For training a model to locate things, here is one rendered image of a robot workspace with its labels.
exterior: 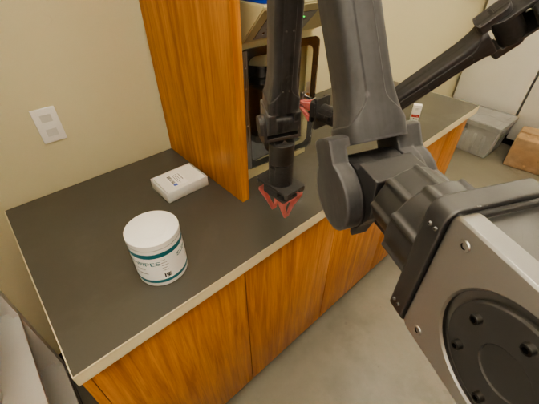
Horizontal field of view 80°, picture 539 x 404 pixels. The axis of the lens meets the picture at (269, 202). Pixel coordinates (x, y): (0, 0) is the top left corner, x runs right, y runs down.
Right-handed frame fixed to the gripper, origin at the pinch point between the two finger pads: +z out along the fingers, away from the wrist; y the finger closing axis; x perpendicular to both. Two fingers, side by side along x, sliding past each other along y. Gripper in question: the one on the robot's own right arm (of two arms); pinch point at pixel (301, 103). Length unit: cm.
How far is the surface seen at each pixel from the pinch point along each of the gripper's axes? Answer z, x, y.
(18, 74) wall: 50, 68, 12
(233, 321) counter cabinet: -20, 49, -55
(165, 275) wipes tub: -15, 64, -22
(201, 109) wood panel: 16.9, 28.5, 1.0
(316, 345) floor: -26, 6, -120
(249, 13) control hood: 1.1, 20.5, 28.9
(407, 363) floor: -63, -21, -120
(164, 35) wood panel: 33.8, 28.4, 19.7
